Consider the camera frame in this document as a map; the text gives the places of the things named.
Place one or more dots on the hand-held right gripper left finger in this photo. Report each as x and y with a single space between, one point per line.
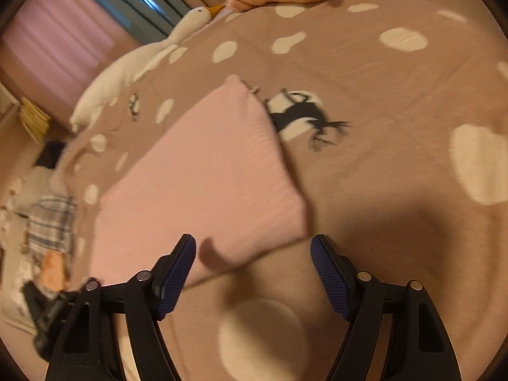
176 278

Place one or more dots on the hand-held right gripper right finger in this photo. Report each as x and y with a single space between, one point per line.
331 281

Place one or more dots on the pink striped shirt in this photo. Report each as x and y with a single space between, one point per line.
198 186

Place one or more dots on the orange cloth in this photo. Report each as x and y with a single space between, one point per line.
53 272

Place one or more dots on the blue plaid cloth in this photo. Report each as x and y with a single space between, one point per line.
51 226

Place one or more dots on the white cloth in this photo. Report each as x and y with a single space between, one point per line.
35 190

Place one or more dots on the dark cloth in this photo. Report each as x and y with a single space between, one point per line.
51 154

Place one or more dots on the brown spotted deer blanket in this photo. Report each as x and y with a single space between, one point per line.
377 107

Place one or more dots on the yellow striped object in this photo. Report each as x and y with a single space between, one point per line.
35 121

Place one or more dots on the white goose plush toy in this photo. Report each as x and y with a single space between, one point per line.
119 75

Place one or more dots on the pink curtain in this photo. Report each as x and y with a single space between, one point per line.
51 39

